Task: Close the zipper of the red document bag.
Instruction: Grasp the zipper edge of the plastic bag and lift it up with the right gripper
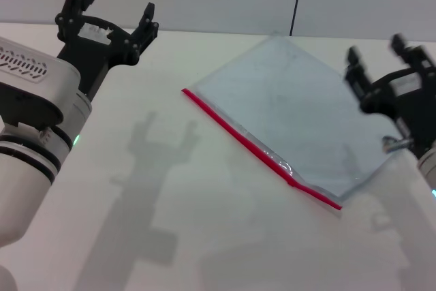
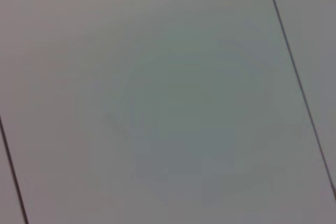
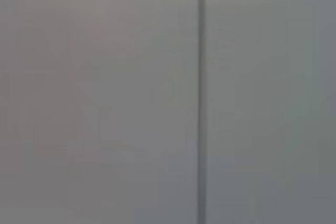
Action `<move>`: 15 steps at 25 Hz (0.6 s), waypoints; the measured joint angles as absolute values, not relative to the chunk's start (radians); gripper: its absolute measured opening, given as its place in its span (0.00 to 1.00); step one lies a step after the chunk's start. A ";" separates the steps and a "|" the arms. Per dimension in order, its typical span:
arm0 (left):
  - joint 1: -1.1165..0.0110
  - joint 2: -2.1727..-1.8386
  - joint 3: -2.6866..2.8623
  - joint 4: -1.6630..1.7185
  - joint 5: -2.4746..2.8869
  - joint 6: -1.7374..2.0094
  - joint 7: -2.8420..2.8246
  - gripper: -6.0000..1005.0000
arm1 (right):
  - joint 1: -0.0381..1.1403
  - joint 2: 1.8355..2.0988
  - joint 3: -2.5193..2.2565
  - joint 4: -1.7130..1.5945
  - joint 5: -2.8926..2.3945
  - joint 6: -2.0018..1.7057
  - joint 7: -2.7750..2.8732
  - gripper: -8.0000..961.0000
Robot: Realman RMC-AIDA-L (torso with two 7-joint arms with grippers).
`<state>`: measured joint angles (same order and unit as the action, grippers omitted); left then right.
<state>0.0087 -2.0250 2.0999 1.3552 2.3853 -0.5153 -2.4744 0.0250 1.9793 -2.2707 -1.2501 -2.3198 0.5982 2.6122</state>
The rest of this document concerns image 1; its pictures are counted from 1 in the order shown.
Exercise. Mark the clear document bag red zip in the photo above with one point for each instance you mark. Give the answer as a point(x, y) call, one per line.
point(272, 100)

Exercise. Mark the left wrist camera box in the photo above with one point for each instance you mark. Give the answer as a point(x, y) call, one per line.
point(27, 76)

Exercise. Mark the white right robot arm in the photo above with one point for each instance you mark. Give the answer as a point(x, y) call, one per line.
point(430, 171)

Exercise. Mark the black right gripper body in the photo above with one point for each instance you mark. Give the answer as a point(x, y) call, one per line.
point(419, 110)

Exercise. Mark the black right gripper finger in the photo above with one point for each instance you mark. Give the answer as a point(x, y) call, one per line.
point(357, 73)
point(413, 56)

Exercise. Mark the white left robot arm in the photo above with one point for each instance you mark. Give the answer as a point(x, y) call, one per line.
point(27, 175)

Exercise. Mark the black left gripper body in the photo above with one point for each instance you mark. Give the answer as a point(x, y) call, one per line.
point(98, 49)

